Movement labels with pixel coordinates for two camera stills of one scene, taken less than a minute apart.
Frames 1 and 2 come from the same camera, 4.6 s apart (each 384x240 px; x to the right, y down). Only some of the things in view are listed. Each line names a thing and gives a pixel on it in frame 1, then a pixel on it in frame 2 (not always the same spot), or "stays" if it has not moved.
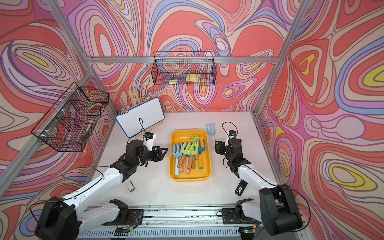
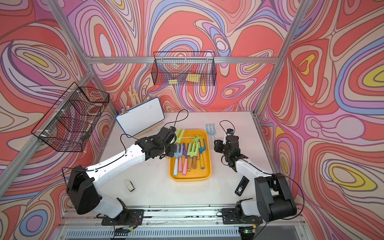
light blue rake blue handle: x=211 y=130 stays
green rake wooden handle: x=184 y=151 to x=179 y=137
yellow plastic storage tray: x=177 y=136 stays
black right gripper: x=219 y=147 stays
